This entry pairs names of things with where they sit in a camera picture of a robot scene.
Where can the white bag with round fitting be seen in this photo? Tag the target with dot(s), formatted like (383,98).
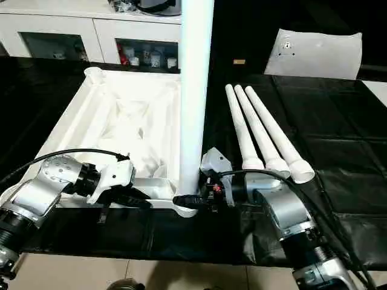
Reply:
(317,54)

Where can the white plastic table top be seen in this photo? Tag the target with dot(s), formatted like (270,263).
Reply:
(121,121)

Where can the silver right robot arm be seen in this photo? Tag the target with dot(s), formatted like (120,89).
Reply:
(290,211)

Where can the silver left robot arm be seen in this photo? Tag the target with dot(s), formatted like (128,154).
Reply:
(39,190)

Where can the red packet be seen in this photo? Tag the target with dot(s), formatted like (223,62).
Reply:
(123,56)

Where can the white glass-door cabinet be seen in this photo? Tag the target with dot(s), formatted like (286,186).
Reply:
(54,27)

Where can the dark robot left foot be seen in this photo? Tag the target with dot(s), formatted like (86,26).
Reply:
(125,284)

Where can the black tangled items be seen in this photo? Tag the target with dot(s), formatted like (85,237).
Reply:
(121,5)

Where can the black table mat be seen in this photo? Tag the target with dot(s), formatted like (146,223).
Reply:
(332,151)

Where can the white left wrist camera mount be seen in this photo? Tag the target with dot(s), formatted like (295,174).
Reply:
(113,178)

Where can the white plastic table leg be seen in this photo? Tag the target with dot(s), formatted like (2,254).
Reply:
(263,136)
(281,136)
(195,90)
(245,133)

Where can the black box with gold label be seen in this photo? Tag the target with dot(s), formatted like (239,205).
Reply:
(242,33)

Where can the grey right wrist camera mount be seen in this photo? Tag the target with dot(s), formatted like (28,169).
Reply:
(217,160)

